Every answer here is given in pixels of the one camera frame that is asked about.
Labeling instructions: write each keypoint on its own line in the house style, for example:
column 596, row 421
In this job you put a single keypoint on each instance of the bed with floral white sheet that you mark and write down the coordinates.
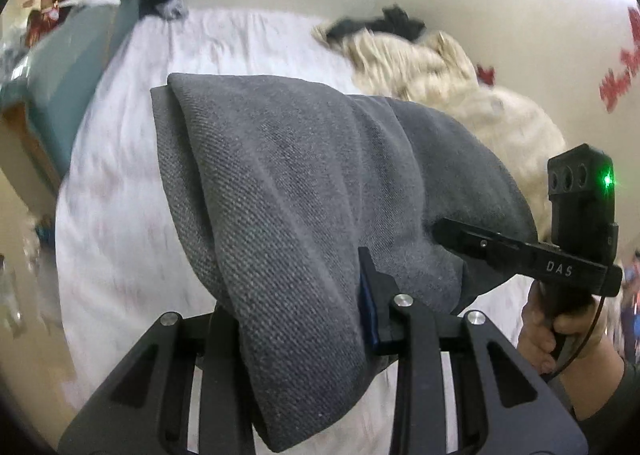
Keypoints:
column 125, row 215

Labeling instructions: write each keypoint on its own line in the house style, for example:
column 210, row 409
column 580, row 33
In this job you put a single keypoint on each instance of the dark grey pants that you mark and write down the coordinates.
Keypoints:
column 300, row 195

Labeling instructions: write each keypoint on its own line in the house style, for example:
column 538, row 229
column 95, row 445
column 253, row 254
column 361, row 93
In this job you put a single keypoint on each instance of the cream fluffy blanket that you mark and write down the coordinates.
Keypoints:
column 480, row 100

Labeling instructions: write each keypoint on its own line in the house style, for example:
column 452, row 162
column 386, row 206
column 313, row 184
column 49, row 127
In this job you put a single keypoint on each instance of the person's right forearm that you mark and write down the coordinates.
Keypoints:
column 600, row 385

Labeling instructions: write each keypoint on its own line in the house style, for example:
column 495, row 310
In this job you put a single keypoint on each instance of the teal bed headboard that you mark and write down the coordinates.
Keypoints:
column 65, row 65

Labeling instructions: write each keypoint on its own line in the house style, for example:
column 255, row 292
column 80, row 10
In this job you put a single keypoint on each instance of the black cloth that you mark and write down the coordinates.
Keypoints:
column 395, row 22

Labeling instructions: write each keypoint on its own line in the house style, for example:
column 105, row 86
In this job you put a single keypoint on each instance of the person's right hand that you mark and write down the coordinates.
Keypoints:
column 537, row 330

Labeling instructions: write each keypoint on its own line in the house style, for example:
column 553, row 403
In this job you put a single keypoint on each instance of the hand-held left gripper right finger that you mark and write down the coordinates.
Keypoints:
column 368, row 310

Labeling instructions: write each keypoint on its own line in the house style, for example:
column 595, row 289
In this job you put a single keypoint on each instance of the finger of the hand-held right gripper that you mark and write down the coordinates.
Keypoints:
column 480, row 244

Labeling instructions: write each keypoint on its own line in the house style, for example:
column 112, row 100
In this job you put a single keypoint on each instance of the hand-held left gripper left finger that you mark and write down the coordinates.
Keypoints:
column 220, row 350

